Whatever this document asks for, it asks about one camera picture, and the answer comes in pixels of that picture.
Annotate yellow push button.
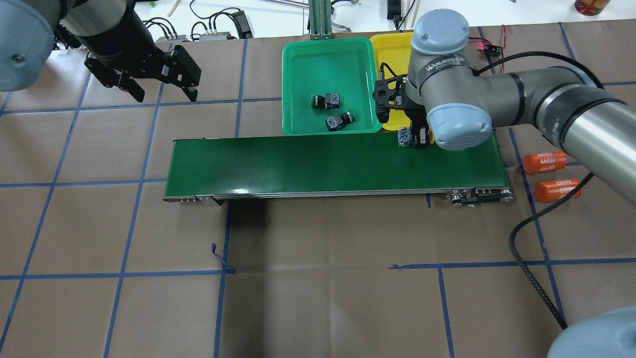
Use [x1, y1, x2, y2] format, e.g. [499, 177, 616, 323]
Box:
[397, 127, 435, 149]

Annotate black power adapter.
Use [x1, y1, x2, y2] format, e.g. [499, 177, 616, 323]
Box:
[231, 10, 254, 39]

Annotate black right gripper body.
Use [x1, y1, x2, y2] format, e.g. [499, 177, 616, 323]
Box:
[373, 75, 428, 131]

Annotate green plastic tray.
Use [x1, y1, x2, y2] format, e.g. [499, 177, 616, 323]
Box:
[282, 37, 382, 136]

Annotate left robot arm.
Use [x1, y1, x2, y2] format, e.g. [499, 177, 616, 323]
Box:
[0, 0, 202, 102]

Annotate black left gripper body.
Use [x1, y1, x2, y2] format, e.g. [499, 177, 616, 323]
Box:
[84, 44, 202, 88]

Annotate aluminium frame post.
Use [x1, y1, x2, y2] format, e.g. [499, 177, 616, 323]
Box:
[308, 0, 333, 40]

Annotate red black wires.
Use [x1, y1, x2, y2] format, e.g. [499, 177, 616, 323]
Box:
[470, 25, 507, 63]

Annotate yellow plastic tray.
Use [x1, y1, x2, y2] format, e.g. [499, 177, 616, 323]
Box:
[371, 32, 421, 132]

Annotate green push button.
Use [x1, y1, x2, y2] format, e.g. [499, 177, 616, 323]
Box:
[311, 92, 341, 110]
[325, 111, 356, 132]

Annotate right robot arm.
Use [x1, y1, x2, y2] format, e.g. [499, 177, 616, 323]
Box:
[372, 9, 636, 203]

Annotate orange cylinder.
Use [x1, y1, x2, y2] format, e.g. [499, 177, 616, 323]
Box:
[535, 179, 580, 202]
[522, 151, 568, 174]

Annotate green conveyor belt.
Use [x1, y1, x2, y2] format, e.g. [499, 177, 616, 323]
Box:
[163, 132, 514, 206]

